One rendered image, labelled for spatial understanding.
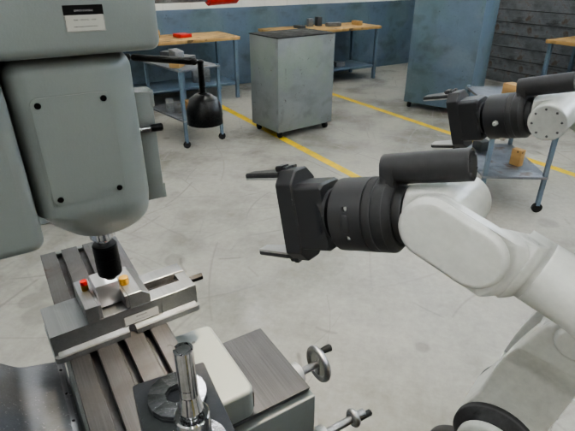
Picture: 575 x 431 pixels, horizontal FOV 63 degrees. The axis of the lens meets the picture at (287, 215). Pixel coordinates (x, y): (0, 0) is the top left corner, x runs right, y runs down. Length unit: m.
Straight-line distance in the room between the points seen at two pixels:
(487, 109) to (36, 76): 0.78
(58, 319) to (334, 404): 1.42
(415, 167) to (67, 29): 0.50
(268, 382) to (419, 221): 0.93
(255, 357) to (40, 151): 0.85
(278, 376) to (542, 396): 0.70
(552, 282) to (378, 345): 2.13
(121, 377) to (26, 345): 1.78
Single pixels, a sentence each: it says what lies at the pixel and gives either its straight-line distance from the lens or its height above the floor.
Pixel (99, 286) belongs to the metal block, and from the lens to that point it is 1.17.
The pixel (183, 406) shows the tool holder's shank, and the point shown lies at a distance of 0.66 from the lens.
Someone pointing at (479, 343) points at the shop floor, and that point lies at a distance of 2.75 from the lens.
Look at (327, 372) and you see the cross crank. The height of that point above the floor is 0.68.
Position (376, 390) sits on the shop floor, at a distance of 2.37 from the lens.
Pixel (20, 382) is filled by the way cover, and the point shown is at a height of 0.91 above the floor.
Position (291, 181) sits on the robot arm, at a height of 1.51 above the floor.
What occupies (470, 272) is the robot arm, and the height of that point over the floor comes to 1.49.
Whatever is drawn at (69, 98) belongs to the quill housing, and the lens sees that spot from 0.79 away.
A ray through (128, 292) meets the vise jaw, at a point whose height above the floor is 1.07.
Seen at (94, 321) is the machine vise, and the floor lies 1.03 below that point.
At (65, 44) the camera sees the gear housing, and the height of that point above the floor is 1.65.
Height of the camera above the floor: 1.74
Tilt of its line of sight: 28 degrees down
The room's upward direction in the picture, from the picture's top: straight up
